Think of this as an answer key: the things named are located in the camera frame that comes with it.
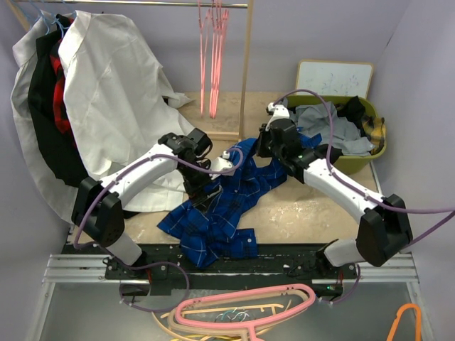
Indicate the pink hangers on rack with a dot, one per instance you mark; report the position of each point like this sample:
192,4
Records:
213,30

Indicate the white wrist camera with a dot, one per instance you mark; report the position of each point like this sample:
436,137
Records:
276,111
222,165

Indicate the white hanging shirt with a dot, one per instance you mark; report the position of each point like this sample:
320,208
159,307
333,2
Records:
118,97

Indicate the blue hanger hooks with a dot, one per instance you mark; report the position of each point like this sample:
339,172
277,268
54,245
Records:
51,19

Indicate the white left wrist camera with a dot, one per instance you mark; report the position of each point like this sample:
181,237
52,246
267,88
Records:
222,165

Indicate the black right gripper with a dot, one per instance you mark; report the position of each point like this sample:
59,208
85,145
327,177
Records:
261,151

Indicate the metal hanging rod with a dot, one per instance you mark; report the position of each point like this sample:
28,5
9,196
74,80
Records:
142,3

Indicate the wooden garment rack frame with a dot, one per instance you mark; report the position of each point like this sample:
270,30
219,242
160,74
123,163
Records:
240,134

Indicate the black hanging garment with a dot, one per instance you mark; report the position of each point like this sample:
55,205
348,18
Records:
62,159

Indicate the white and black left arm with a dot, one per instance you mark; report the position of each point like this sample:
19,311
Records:
99,206

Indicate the blue plaid shirt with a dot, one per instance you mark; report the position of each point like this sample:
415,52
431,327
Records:
207,236

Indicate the green laundry basket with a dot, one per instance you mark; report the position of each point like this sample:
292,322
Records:
291,101

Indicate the yellow hanger in foreground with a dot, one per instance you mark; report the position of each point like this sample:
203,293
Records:
199,337

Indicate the black and yellow garment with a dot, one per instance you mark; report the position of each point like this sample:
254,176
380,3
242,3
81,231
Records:
362,113

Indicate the pink hanger in foreground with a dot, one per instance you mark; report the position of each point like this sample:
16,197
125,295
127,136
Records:
246,329

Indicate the aluminium frame rail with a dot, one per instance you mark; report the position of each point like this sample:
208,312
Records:
78,302

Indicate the small whiteboard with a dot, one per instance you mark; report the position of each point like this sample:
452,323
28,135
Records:
335,78

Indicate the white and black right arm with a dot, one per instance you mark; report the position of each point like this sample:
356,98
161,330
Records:
383,228

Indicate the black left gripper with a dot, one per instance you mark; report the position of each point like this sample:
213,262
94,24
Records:
196,193

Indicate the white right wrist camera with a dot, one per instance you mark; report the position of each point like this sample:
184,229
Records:
276,111

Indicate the red plaid hanging shirt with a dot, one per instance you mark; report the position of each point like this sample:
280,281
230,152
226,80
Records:
61,119

